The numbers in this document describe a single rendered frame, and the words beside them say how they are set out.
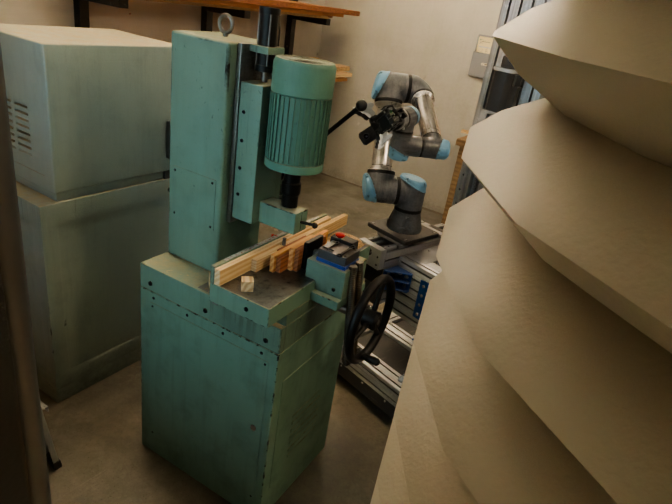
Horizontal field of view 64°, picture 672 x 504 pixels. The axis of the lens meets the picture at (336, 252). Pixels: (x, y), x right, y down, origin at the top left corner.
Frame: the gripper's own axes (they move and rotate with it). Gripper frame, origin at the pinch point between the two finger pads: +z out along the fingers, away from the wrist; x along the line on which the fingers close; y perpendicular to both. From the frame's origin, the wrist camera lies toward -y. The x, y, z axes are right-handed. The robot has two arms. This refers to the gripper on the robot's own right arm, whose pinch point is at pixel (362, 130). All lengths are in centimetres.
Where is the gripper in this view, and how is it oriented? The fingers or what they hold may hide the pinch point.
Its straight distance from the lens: 176.0
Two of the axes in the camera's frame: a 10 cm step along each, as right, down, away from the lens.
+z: -5.0, 3.0, -8.1
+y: 6.9, -4.2, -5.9
